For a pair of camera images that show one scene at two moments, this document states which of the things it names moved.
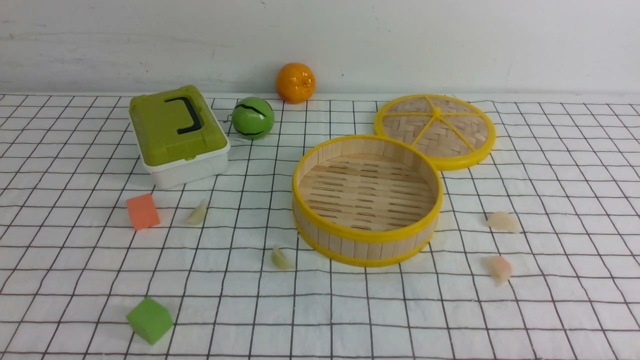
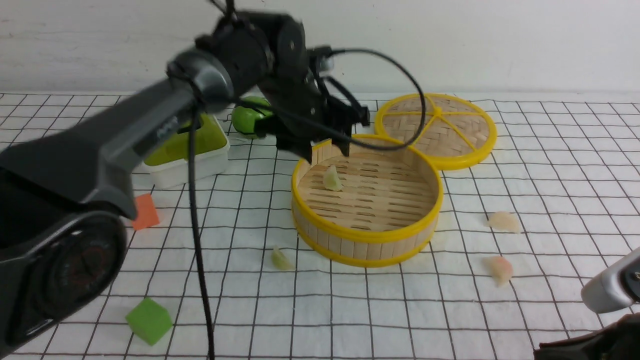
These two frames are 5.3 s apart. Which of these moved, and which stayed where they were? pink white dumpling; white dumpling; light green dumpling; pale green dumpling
Moved: pale green dumpling
Stayed: white dumpling; pink white dumpling; light green dumpling
